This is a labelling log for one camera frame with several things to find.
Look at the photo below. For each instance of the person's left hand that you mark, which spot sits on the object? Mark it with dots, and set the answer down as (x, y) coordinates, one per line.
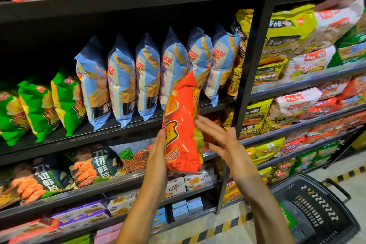
(157, 164)

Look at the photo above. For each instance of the person's right hand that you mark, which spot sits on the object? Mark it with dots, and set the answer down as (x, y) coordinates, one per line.
(234, 152)

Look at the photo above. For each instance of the orange puffed snack bag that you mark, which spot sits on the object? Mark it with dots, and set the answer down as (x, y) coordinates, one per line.
(183, 121)

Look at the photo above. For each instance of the row of small blue boxes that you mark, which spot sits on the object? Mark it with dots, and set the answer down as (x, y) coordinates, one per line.
(180, 211)

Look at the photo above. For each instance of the noodle packets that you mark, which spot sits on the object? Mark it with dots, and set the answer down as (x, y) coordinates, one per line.
(286, 26)
(337, 115)

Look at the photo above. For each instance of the tan snack bag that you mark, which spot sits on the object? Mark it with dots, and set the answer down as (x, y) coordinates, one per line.
(7, 196)

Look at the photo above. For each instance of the stack of light green bags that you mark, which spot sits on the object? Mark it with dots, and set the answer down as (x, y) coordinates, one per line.
(353, 46)

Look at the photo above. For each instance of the black metal shelf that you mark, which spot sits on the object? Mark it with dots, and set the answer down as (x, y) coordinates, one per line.
(114, 2)

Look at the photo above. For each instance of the person's left forearm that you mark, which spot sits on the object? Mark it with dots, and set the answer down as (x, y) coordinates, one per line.
(140, 218)

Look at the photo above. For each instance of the black shopping basket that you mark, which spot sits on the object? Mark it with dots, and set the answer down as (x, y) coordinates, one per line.
(326, 206)

